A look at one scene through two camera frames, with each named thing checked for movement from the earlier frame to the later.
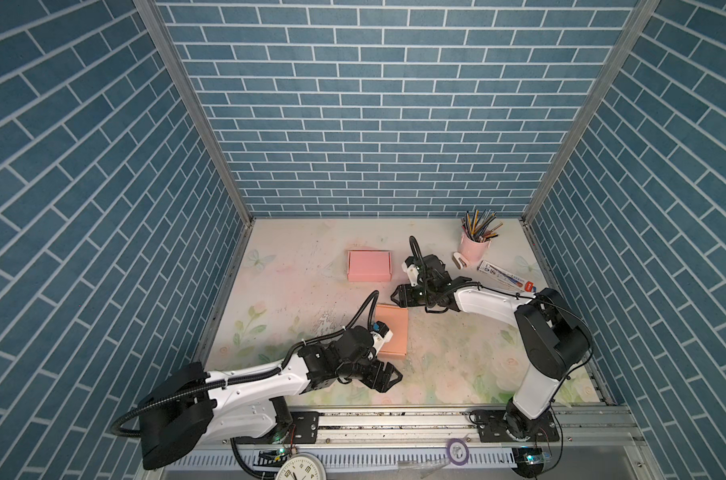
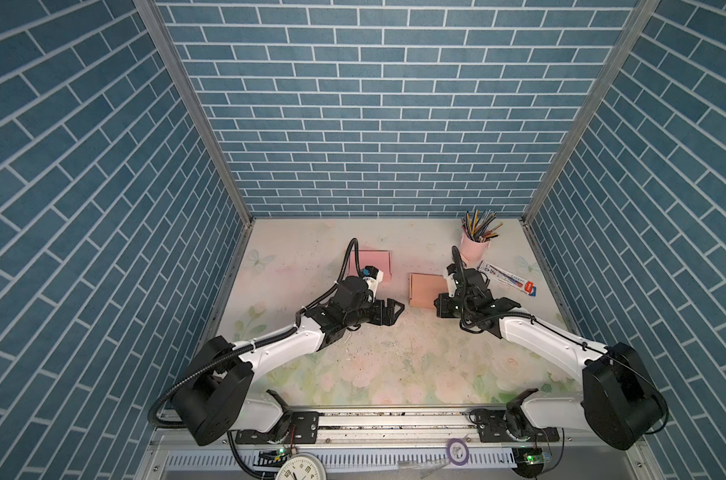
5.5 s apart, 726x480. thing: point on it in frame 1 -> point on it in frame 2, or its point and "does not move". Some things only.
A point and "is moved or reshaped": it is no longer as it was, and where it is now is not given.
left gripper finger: (384, 379) -> (386, 314)
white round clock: (302, 466) does not move
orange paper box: (396, 319) is moved or reshaped
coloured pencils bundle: (480, 226) does not move
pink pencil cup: (474, 252) does not move
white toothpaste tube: (506, 276) does not move
